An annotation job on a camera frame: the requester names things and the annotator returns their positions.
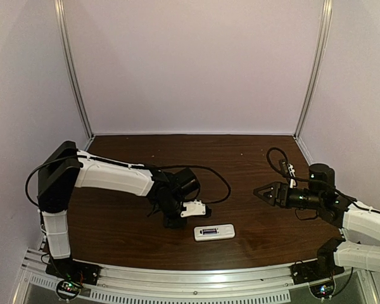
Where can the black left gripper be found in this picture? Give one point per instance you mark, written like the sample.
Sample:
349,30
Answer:
168,223

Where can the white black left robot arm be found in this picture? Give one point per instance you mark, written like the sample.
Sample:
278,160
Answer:
69,168

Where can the front aluminium rail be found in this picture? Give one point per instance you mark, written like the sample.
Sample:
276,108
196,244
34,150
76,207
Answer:
130,285

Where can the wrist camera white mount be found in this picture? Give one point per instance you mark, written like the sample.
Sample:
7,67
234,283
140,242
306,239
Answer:
287,169
195,208

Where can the white remote control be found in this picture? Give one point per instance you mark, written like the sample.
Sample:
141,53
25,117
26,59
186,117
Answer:
225,231

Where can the circuit board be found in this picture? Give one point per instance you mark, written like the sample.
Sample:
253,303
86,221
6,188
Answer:
67,290
323,289

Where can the right aluminium frame post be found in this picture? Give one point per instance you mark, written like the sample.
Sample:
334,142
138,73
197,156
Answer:
320,49

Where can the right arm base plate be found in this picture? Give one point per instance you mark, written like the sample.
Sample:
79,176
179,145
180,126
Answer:
310,271

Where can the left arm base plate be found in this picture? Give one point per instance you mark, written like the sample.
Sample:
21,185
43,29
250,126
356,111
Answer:
71,270

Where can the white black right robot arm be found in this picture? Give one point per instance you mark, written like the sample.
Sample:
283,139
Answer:
335,208

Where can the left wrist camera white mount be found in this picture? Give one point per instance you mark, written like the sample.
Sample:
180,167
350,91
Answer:
195,208

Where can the left aluminium frame post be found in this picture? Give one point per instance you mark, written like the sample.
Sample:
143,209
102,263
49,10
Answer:
59,6

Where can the aluminium frame post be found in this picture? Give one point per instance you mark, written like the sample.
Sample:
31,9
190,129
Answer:
59,6
320,49

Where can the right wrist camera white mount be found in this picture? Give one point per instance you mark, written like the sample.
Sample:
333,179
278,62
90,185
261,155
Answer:
287,169

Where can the right circuit board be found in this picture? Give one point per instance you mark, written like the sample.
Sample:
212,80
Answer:
323,289

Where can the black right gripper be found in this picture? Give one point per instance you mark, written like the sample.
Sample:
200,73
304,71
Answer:
279,188

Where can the left circuit board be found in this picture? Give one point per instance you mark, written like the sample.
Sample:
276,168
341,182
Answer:
67,290

